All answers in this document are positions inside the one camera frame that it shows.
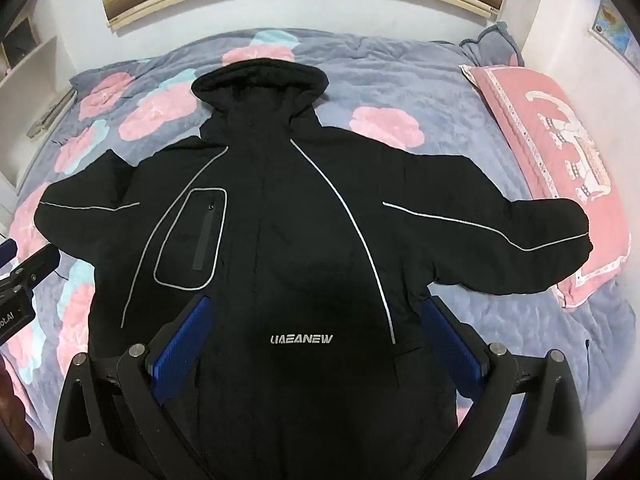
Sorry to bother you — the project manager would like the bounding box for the wall map poster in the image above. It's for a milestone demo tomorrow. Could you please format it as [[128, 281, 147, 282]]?
[[592, 0, 640, 73]]

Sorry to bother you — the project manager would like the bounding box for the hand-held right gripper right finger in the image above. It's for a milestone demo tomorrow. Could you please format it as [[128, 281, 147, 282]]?
[[422, 294, 592, 480]]

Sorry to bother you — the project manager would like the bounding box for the black hooded jacket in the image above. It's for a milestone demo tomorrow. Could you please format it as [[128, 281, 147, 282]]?
[[34, 57, 594, 480]]

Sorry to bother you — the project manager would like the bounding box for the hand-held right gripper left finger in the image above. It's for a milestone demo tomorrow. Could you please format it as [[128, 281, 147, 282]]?
[[52, 294, 211, 480]]

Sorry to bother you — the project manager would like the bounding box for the grey floral quilt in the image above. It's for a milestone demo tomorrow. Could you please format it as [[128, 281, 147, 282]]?
[[0, 27, 640, 443]]

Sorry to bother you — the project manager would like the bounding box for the person's left forearm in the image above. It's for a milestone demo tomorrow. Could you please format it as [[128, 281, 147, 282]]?
[[0, 355, 32, 461]]

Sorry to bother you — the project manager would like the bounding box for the grey folded blanket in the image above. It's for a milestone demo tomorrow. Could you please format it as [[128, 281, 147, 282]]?
[[459, 21, 526, 68]]

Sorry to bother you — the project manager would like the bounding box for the white shelf unit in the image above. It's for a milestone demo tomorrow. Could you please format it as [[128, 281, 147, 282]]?
[[0, 0, 76, 211]]

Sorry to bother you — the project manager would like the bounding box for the pink pillow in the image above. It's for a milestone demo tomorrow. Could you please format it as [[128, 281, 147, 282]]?
[[459, 64, 632, 307]]

